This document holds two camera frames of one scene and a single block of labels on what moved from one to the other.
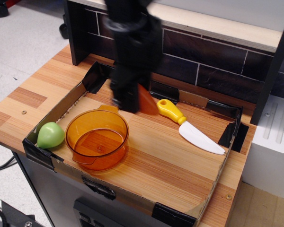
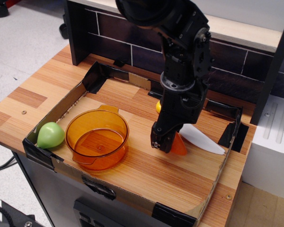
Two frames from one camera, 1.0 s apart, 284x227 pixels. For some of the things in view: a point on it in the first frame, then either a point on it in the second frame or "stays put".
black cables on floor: x=12 y=161 stays put
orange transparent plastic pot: x=97 y=137 stays put
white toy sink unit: x=268 y=162 stays put
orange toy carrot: x=147 y=104 to x=178 y=146
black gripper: x=138 y=52 to x=181 y=103
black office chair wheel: x=63 y=28 stays put
